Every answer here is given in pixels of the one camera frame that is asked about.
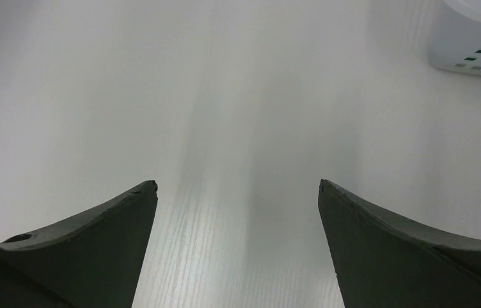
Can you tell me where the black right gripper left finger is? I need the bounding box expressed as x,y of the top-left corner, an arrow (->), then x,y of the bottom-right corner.
0,180 -> 158,307

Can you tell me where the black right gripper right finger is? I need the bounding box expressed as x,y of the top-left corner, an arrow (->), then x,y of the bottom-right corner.
318,179 -> 481,307

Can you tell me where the white plastic laundry basket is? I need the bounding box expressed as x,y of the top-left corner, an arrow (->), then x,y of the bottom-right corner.
427,0 -> 481,76

